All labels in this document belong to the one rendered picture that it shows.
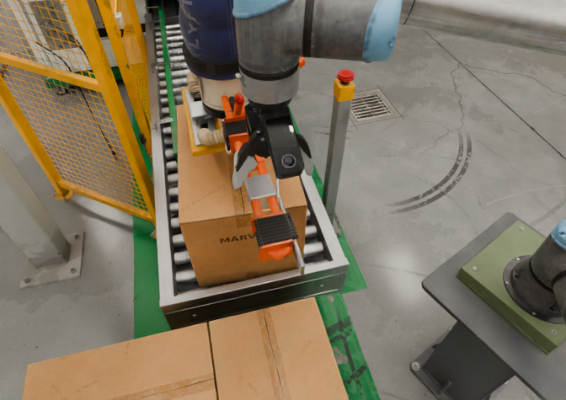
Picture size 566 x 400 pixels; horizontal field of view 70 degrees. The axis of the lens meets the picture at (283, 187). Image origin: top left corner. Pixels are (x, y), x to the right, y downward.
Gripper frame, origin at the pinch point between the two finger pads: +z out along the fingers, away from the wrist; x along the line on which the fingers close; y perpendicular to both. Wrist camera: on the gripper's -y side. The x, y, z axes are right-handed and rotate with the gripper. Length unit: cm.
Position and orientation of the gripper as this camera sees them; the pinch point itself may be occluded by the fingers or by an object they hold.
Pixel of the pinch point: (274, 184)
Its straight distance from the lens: 77.3
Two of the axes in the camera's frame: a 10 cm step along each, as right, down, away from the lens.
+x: -9.7, 1.8, -1.6
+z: 0.0, 6.7, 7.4
